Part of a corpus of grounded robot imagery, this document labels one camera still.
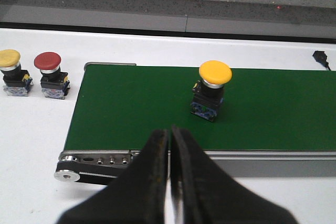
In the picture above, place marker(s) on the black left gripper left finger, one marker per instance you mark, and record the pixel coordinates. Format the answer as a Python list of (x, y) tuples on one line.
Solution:
[(136, 196)]

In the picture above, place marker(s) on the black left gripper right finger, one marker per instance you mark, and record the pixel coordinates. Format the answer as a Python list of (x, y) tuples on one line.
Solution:
[(210, 195)]

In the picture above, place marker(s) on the green conveyor belt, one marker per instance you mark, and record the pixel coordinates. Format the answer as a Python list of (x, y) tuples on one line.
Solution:
[(263, 109)]

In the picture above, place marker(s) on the yellow mushroom push button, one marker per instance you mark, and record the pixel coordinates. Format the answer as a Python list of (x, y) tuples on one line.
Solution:
[(209, 89), (17, 80)]

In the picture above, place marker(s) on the aluminium conveyor side rail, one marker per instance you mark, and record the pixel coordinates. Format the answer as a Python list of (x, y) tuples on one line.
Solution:
[(257, 163)]

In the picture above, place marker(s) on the black conveyor end pulley bracket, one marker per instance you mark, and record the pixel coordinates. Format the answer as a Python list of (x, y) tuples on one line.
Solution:
[(98, 169)]

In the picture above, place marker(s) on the black plug with cable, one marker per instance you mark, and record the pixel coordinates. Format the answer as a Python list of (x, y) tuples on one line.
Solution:
[(321, 58)]

